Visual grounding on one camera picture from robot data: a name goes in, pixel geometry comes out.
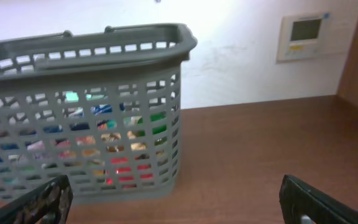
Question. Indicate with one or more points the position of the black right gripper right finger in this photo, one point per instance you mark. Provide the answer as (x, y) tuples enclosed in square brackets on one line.
[(302, 203)]

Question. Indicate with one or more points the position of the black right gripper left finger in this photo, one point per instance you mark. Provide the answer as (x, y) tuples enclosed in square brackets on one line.
[(48, 203)]

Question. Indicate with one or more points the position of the Kleenex tissue multipack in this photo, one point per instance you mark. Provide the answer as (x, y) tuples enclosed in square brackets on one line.
[(36, 133)]

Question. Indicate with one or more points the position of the grey plastic mesh basket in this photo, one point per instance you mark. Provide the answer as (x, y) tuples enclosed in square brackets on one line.
[(138, 66)]

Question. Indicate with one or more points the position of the teal tissue pocket pack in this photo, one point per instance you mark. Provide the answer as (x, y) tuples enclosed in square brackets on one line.
[(71, 97)]

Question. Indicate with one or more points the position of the spaghetti pasta package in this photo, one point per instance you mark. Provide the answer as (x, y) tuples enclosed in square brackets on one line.
[(124, 175)]

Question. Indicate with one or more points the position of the beige snack bag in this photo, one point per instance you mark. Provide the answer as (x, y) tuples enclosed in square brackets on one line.
[(112, 142)]

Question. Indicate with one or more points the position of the white wall socket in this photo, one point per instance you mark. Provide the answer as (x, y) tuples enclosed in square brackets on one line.
[(302, 35)]

